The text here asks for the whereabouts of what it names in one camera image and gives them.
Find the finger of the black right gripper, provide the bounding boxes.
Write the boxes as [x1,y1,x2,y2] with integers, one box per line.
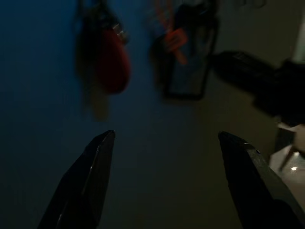
[209,50,284,93]

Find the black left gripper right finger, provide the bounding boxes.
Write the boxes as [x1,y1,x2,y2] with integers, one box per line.
[218,130,305,229]

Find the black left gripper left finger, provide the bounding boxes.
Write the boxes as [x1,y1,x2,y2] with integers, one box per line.
[37,130,116,229]

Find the keys with teal plush toy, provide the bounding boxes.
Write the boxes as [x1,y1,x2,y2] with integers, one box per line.
[73,0,132,121]

